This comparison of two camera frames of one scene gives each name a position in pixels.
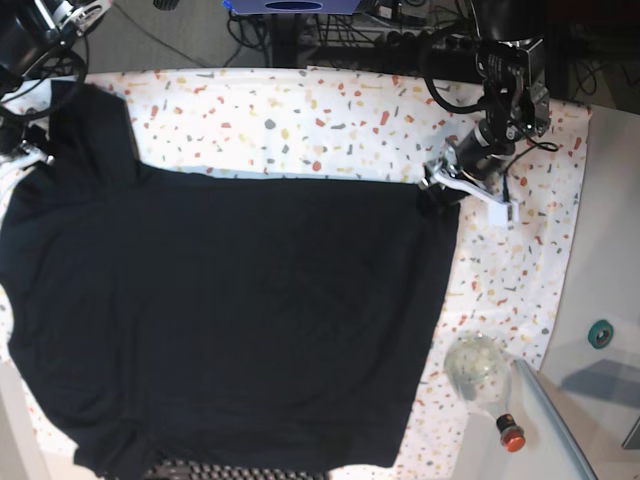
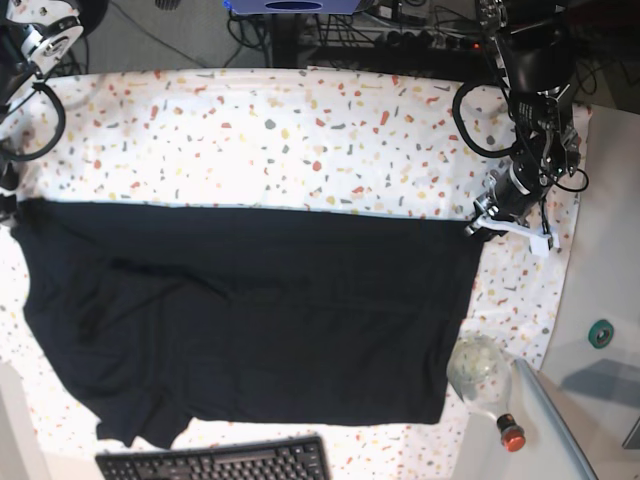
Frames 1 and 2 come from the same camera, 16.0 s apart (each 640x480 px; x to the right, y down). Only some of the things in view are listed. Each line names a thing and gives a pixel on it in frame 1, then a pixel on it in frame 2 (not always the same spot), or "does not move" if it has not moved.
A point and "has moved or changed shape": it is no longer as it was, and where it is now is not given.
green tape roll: [600, 333] does not move
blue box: [294, 7] does not move
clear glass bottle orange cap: [477, 367] does not move
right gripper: [481, 154] → [511, 193]
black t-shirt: [225, 319] has moved or changed shape
